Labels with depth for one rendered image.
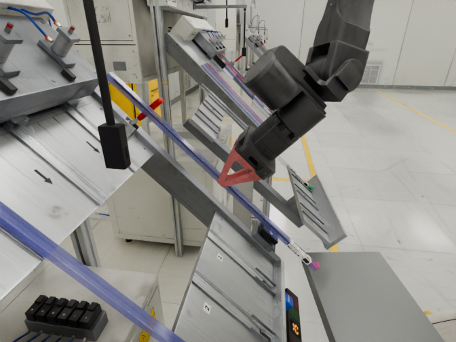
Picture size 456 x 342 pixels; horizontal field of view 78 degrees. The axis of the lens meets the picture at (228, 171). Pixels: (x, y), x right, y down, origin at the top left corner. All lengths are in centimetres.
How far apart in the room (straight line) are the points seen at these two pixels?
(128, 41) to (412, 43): 769
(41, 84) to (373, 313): 81
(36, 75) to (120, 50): 99
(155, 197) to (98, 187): 119
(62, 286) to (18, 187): 51
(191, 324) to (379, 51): 811
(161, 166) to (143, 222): 119
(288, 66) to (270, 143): 11
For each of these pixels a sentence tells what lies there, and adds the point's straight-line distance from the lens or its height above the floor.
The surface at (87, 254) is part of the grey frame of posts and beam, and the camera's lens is 89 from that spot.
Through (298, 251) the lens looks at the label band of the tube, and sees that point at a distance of 56.
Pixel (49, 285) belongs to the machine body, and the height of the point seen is 62.
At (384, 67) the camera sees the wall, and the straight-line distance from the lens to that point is 841.
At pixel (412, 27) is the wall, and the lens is 853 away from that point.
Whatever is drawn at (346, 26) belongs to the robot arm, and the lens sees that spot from 45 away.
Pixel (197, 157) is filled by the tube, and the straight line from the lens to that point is 48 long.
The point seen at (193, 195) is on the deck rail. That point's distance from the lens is 61.
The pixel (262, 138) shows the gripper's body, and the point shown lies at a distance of 43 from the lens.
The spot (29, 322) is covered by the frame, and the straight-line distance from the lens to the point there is 80.
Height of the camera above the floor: 120
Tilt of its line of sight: 26 degrees down
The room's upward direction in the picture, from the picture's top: straight up
